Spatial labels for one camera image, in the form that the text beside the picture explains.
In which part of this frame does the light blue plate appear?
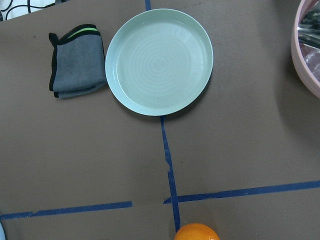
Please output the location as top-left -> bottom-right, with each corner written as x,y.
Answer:
0,223 -> 6,240

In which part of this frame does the light green plate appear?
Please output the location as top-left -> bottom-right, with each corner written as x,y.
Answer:
105,8 -> 214,116

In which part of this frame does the folded grey cloth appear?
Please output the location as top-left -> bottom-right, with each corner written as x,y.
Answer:
48,24 -> 107,99

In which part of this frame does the orange fruit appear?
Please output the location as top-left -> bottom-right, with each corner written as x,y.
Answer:
174,223 -> 220,240

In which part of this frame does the pink bowl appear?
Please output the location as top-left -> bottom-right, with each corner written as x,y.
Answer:
291,0 -> 320,98

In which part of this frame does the metal scoop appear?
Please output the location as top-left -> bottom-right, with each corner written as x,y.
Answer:
297,9 -> 320,49

